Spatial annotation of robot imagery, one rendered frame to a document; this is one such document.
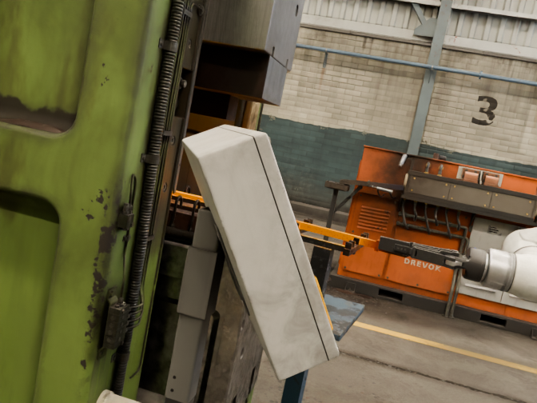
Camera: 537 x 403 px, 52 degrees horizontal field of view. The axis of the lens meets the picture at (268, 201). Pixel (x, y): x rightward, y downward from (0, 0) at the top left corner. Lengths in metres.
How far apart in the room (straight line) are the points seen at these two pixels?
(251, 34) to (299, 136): 7.74
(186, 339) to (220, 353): 0.49
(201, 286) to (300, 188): 8.17
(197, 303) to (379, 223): 4.04
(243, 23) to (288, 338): 0.75
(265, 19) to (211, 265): 0.61
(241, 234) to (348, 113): 8.26
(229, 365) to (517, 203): 3.67
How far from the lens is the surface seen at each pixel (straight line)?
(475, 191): 4.63
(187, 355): 0.81
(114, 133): 0.99
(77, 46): 1.11
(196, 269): 0.77
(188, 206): 1.32
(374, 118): 8.80
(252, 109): 1.62
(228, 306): 1.25
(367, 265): 4.82
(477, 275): 1.32
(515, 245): 1.45
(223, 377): 1.30
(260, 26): 1.20
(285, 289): 0.63
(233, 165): 0.59
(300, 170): 8.91
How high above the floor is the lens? 1.20
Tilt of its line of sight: 7 degrees down
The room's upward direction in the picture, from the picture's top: 11 degrees clockwise
